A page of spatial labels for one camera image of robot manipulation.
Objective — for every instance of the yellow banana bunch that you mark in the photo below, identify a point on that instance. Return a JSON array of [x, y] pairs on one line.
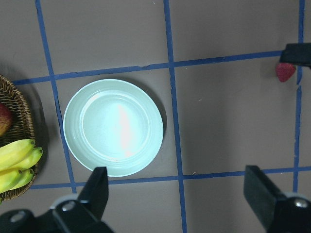
[[16, 162]]

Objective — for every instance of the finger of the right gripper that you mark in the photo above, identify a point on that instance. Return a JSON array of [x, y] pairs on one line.
[[297, 54]]

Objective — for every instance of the light green plate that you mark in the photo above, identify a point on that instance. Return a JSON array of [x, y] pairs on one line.
[[115, 124]]

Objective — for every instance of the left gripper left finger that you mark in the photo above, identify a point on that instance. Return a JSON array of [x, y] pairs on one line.
[[82, 214]]

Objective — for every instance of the brown wicker basket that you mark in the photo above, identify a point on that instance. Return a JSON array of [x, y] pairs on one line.
[[21, 128]]

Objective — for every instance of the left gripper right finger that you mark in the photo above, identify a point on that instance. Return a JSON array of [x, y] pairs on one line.
[[277, 211]]

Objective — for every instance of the red apple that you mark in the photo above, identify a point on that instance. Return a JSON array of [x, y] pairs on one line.
[[6, 119]]

